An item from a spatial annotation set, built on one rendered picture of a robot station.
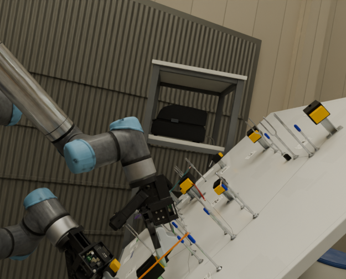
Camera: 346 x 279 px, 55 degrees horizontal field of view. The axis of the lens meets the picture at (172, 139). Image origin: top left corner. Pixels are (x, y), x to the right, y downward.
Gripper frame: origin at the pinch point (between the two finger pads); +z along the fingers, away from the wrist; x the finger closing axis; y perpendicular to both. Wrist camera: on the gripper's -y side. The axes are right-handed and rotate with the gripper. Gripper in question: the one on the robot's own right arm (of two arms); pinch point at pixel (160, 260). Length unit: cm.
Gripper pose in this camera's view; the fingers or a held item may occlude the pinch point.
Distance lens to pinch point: 85.4
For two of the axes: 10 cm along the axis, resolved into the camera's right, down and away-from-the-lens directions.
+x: -1.4, 0.9, 9.9
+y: 9.4, -3.1, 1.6
